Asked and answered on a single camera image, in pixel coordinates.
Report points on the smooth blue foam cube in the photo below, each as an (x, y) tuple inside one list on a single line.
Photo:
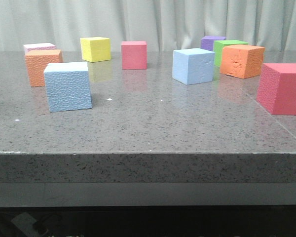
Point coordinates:
[(193, 66)]

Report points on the green foam cube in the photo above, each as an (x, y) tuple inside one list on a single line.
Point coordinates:
[(218, 45)]

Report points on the yellow foam cube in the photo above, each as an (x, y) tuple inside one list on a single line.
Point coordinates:
[(95, 49)]

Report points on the small red foam cube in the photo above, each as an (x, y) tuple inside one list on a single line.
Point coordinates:
[(134, 55)]

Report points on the textured blue foam cube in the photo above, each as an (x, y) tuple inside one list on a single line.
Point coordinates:
[(67, 86)]

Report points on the dented orange foam cube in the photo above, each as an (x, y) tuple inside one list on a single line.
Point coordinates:
[(242, 61)]

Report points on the purple foam cube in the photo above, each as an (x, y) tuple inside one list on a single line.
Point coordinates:
[(207, 42)]

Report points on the large red foam cube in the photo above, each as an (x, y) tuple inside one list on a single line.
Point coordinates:
[(277, 88)]

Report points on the textured orange foam cube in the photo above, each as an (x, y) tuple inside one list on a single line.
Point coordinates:
[(36, 62)]

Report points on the grey curtain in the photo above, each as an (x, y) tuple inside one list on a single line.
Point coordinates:
[(164, 24)]

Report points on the pink foam cube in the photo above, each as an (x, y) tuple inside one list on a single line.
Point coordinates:
[(38, 46)]

